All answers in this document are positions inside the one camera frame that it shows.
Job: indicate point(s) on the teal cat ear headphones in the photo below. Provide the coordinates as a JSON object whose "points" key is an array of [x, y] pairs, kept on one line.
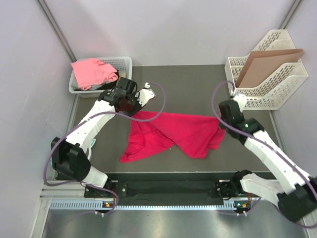
{"points": [[92, 143]]}

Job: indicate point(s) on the light pink t shirt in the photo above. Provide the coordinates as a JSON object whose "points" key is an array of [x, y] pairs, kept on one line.
{"points": [[93, 72]]}

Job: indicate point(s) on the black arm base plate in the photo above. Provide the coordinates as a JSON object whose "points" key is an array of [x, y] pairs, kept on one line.
{"points": [[184, 188]]}

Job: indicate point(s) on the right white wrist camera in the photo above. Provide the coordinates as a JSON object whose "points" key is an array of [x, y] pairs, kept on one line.
{"points": [[240, 98]]}

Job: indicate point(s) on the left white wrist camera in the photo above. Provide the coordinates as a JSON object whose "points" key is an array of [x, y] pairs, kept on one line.
{"points": [[145, 94]]}

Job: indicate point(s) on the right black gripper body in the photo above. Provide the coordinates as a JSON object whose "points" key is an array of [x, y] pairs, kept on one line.
{"points": [[223, 126]]}

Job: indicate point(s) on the brown cardboard sheet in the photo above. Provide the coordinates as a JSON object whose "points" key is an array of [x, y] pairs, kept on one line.
{"points": [[261, 64]]}

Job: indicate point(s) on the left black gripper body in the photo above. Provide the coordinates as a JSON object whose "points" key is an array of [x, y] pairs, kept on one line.
{"points": [[132, 106]]}

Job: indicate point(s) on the white plastic laundry basket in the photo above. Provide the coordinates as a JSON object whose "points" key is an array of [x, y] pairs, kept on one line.
{"points": [[121, 64]]}

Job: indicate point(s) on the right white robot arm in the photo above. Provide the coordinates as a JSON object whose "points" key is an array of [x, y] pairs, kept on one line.
{"points": [[294, 192]]}

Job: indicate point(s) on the magenta t shirt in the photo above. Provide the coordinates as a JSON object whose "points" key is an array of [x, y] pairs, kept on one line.
{"points": [[194, 135]]}

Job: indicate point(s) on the white perforated file organizer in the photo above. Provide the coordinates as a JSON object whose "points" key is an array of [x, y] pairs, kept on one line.
{"points": [[280, 85]]}

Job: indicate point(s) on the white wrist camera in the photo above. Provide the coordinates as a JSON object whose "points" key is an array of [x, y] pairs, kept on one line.
{"points": [[240, 98], [145, 94]]}

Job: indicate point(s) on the white slotted cable duct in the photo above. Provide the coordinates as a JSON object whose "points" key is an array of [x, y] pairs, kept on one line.
{"points": [[229, 205]]}

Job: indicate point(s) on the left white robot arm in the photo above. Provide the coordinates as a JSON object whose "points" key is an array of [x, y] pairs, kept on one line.
{"points": [[70, 154]]}

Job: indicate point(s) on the black cloth in basket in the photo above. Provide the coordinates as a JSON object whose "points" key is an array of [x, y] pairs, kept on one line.
{"points": [[108, 86]]}

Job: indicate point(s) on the grey cloth in basket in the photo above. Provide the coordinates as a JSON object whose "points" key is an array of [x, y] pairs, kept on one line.
{"points": [[93, 87]]}

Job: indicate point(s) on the beige folded cloth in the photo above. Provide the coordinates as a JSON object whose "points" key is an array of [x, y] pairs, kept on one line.
{"points": [[122, 74]]}

